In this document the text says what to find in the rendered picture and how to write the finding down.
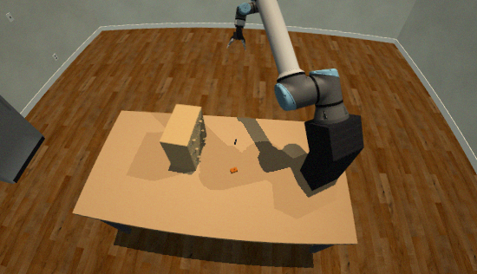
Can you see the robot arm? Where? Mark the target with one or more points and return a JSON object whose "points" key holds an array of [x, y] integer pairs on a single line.
{"points": [[294, 89]]}

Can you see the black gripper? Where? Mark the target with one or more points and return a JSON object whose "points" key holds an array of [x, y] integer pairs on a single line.
{"points": [[237, 35]]}

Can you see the tan chest of drawers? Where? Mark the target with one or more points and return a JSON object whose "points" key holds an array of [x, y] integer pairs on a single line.
{"points": [[177, 134]]}

